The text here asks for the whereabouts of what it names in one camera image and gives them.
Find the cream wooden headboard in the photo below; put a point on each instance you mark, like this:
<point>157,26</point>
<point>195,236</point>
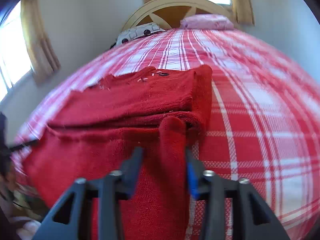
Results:
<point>168,13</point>

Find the white patterned pillow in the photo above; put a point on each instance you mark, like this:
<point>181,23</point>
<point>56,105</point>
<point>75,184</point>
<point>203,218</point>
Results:
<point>138,32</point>

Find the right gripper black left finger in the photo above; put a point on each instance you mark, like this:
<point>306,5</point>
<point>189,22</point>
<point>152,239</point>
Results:
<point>71,215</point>

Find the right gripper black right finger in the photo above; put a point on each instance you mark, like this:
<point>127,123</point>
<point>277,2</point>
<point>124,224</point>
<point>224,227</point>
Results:
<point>235,200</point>

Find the pink pillow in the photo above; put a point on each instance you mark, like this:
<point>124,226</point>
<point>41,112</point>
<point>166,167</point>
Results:
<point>207,22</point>

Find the side window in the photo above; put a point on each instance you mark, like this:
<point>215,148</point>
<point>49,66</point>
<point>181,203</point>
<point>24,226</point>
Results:
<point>14,59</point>

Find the red knit sweater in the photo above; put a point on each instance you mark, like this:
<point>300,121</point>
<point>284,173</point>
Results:
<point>161,111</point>

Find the red white plaid blanket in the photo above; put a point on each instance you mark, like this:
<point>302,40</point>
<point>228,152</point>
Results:
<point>264,122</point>

